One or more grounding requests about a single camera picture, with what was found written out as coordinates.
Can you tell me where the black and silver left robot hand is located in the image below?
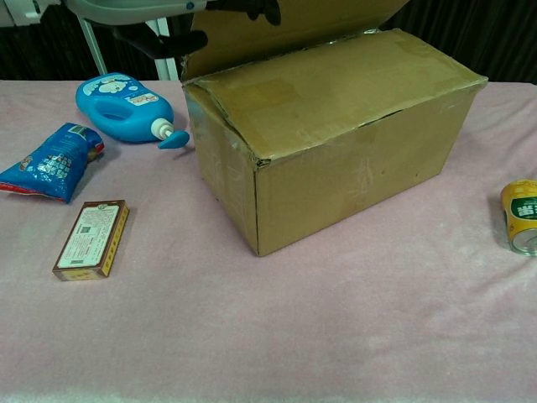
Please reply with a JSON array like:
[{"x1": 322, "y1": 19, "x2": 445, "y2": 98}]
[{"x1": 66, "y1": 0, "x2": 282, "y2": 59}]

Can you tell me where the brown cardboard box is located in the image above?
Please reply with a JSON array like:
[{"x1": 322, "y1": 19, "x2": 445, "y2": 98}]
[{"x1": 180, "y1": 0, "x2": 490, "y2": 257}]

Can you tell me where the blue detergent pump bottle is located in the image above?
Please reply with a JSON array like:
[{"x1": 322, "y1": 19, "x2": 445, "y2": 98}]
[{"x1": 75, "y1": 72, "x2": 190, "y2": 151}]

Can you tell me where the blue snack bag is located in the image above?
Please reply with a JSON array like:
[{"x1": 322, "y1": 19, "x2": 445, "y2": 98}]
[{"x1": 0, "y1": 122, "x2": 106, "y2": 205}]

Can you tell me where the brown flat medicine box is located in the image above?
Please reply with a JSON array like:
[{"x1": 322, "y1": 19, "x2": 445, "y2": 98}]
[{"x1": 51, "y1": 199, "x2": 131, "y2": 282}]

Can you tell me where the pink table cloth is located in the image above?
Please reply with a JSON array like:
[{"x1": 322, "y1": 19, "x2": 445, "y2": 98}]
[{"x1": 0, "y1": 78, "x2": 537, "y2": 403}]

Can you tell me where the black pleated curtain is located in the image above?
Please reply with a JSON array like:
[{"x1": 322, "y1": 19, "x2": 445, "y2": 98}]
[{"x1": 0, "y1": 0, "x2": 537, "y2": 85}]

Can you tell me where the yellow drink can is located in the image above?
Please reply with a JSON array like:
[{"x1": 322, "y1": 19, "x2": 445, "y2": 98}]
[{"x1": 499, "y1": 179, "x2": 537, "y2": 257}]

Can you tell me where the thin white frame post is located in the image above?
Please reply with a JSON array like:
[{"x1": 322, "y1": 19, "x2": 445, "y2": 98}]
[{"x1": 76, "y1": 16, "x2": 107, "y2": 77}]

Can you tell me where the wide white frame post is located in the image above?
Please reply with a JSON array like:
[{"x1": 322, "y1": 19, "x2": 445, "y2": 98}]
[{"x1": 151, "y1": 18, "x2": 182, "y2": 81}]

